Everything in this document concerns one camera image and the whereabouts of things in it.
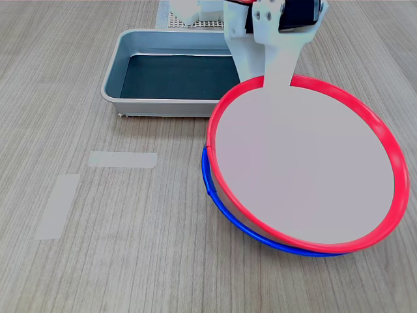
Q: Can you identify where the steel tray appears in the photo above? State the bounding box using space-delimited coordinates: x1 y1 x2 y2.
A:
100 28 244 119

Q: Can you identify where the black tray mat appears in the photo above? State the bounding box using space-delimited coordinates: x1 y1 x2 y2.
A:
119 53 242 100

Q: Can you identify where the pale perforated base plate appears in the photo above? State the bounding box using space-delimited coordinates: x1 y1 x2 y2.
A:
168 11 226 29

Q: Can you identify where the blue-rimmed white plate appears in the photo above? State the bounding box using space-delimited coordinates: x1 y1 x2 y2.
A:
201 145 354 258

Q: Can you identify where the long clear tape strip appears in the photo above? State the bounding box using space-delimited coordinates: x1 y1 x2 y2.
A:
35 173 81 241

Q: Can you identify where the short clear tape strip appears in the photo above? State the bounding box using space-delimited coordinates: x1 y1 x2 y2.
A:
87 151 158 169

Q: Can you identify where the red-rimmed white plate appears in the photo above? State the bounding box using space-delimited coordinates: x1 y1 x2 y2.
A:
205 74 410 255

